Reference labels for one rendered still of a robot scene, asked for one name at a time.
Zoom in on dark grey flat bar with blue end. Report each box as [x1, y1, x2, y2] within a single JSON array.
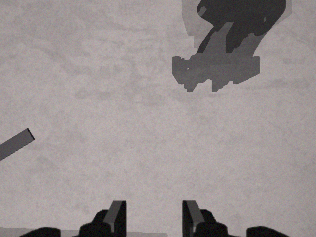
[[0, 129, 35, 161]]

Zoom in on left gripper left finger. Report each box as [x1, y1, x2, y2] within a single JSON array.
[[20, 201, 127, 237]]

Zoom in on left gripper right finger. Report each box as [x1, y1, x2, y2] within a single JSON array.
[[182, 200, 289, 237]]

